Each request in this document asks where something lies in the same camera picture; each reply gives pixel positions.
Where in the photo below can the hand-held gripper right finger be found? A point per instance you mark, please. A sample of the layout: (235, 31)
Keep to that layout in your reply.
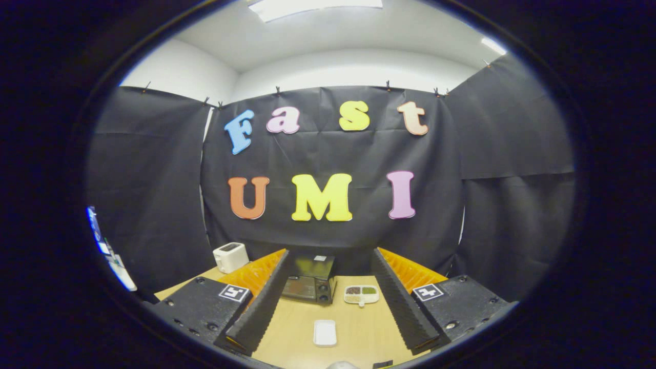
(402, 307)

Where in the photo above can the small white rectangular tray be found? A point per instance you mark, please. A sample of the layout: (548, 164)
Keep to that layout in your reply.
(325, 333)

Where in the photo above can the ceiling light panel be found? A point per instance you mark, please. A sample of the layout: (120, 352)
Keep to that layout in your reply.
(493, 45)

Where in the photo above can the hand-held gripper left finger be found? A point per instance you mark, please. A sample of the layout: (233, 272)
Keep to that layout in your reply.
(264, 307)

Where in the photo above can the black toaster oven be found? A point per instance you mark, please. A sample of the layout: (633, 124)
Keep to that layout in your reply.
(310, 284)

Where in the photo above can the white pop-up toaster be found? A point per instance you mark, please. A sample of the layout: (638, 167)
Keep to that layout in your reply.
(230, 257)

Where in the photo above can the white rounded object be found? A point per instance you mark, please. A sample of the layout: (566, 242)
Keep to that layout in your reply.
(342, 365)

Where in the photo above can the white divided spice dish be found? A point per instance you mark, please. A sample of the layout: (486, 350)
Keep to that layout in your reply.
(361, 294)

